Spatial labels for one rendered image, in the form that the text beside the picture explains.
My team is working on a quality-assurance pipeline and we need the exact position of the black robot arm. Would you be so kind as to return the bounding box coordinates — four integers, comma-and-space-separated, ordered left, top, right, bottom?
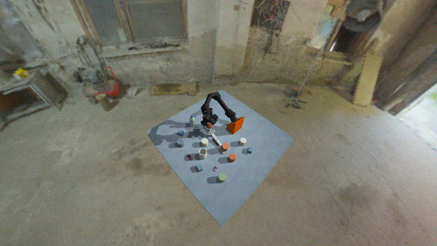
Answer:
201, 92, 238, 125

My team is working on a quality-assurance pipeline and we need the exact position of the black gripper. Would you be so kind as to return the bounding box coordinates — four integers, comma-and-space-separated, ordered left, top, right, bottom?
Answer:
201, 114, 218, 126

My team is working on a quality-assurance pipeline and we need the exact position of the green cylinder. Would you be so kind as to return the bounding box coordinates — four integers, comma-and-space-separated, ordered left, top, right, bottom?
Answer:
218, 173, 226, 182

